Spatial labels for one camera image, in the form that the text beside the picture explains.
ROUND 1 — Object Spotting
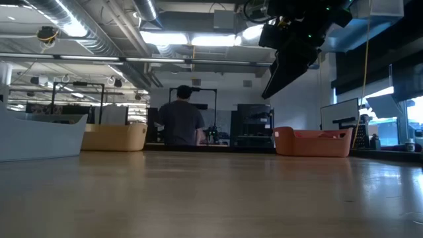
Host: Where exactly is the dark bottle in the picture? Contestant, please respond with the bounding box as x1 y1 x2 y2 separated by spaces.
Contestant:
369 134 382 151

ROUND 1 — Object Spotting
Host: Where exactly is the ceiling light panel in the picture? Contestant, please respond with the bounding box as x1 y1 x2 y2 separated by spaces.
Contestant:
140 30 189 46
190 34 242 47

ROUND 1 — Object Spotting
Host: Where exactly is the grey ceiling box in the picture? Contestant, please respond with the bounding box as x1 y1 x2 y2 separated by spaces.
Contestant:
213 9 236 30

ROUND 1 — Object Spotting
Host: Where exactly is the white plastic basket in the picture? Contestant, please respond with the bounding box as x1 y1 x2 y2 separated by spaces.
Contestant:
0 100 89 163

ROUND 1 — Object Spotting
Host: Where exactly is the white board panel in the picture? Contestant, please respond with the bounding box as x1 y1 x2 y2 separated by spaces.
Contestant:
319 97 360 132

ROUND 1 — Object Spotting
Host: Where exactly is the person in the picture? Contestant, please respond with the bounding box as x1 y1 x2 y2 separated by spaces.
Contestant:
154 85 206 146

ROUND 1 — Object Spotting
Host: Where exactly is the grey rectangular ceiling duct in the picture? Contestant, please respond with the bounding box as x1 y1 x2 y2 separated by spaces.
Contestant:
319 0 406 54

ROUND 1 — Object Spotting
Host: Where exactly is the orange plastic basket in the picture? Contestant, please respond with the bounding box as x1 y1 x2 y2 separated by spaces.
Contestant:
272 126 354 158

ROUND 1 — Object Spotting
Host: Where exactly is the yellow plastic basket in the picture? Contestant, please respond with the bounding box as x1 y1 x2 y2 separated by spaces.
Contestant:
81 122 149 153

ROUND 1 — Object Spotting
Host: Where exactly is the yellow hanging cable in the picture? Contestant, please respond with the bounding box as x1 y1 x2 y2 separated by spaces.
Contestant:
352 0 373 149

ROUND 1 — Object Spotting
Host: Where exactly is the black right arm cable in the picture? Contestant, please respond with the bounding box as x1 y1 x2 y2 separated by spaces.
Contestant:
243 0 275 24

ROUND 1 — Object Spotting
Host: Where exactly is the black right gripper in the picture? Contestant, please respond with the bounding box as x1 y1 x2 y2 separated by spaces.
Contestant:
258 0 331 100

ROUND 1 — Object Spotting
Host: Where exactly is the wide silver spiral duct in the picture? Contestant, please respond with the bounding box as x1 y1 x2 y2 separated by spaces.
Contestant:
24 0 153 90

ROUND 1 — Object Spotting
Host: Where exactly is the black shelf cabinet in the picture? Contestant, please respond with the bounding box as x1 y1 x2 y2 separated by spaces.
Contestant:
230 103 275 148

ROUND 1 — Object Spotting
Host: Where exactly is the narrow silver spiral duct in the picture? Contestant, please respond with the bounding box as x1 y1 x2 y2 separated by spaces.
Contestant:
132 0 163 29

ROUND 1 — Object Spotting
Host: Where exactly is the black grid stand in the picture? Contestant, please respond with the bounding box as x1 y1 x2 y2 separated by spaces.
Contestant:
350 114 371 149

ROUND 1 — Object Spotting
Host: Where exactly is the black yellow cable reel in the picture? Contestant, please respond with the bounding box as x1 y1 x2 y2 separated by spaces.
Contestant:
36 25 60 46

